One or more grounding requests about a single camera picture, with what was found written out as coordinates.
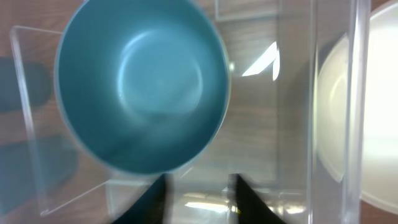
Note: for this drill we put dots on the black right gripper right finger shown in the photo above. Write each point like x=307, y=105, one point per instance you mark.
x=250, y=208

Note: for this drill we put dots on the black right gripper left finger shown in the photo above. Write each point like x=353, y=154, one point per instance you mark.
x=150, y=208

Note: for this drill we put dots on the blue bowl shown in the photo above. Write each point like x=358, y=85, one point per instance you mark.
x=142, y=85

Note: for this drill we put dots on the cream bowl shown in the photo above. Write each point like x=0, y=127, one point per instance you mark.
x=379, y=168

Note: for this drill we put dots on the clear plastic storage bin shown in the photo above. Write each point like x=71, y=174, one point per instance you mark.
x=274, y=50

